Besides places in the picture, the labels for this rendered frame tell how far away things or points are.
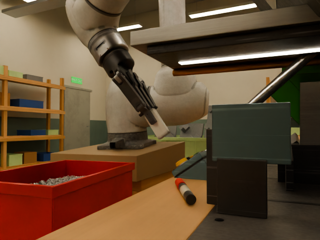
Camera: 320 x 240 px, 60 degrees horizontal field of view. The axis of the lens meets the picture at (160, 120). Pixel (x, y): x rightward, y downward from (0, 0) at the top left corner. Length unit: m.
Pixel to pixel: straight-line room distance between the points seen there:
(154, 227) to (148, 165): 0.58
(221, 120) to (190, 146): 1.07
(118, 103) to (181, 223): 0.73
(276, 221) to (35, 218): 0.35
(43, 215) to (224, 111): 0.32
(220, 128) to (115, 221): 0.17
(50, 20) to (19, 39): 1.15
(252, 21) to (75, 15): 0.52
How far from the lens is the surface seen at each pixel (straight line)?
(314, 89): 0.57
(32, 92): 7.22
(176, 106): 0.97
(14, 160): 6.24
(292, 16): 0.32
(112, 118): 1.03
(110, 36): 0.71
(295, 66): 0.42
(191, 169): 0.61
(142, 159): 0.86
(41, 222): 0.50
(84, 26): 0.74
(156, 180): 0.98
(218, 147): 0.37
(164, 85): 0.99
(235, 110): 0.37
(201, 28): 0.33
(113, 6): 0.70
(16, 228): 0.53
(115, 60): 0.68
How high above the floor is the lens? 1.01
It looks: 2 degrees up
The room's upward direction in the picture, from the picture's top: straight up
